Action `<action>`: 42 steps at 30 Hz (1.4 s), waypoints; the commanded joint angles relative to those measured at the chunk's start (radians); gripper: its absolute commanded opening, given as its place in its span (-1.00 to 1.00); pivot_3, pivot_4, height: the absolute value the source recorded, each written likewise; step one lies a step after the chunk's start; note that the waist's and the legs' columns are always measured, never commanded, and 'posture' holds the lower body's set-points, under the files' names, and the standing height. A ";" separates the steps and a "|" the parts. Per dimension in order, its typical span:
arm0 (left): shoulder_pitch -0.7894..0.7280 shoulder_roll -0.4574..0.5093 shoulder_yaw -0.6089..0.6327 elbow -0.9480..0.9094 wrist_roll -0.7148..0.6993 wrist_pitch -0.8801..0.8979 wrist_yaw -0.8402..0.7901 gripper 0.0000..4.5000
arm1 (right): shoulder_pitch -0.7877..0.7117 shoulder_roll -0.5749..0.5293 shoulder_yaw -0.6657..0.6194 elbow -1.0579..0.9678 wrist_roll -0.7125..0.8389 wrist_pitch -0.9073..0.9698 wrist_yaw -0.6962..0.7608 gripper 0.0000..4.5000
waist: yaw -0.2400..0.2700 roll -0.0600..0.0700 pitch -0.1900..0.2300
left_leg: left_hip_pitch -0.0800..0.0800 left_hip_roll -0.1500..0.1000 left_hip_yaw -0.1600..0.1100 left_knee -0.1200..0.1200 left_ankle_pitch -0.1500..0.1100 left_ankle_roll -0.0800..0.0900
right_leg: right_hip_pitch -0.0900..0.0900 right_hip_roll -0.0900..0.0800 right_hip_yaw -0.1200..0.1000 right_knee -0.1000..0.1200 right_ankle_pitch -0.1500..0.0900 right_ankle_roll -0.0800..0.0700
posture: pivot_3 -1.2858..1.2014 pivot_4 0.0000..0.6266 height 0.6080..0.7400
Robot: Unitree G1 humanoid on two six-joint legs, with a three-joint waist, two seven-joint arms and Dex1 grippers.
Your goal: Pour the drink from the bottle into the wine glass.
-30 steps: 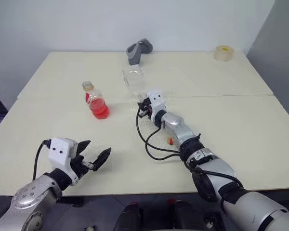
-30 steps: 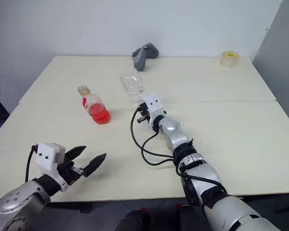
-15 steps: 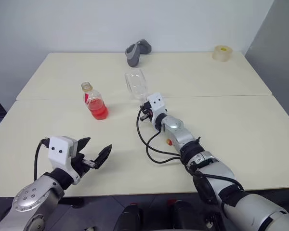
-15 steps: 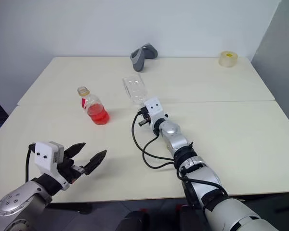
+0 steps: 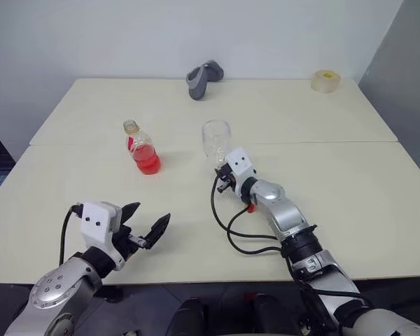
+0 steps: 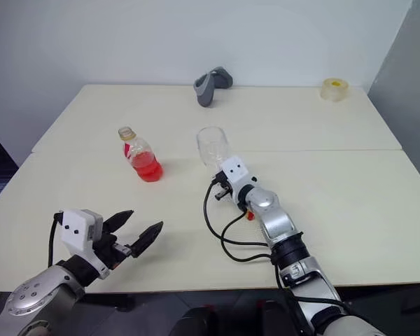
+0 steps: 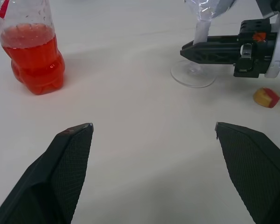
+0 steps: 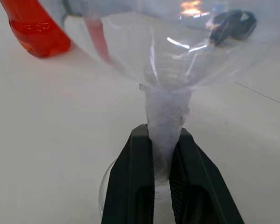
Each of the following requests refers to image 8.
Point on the grey handheld controller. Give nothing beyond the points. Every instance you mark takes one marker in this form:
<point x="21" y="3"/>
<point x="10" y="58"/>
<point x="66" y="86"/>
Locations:
<point x="235" y="25"/>

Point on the bottle with red liquid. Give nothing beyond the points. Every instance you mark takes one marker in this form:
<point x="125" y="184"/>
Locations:
<point x="39" y="39"/>

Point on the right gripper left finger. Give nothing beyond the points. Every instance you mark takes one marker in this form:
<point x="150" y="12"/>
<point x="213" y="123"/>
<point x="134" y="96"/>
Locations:
<point x="128" y="182"/>

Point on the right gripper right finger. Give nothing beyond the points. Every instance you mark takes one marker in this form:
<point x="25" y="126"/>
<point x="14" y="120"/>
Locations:
<point x="200" y="186"/>

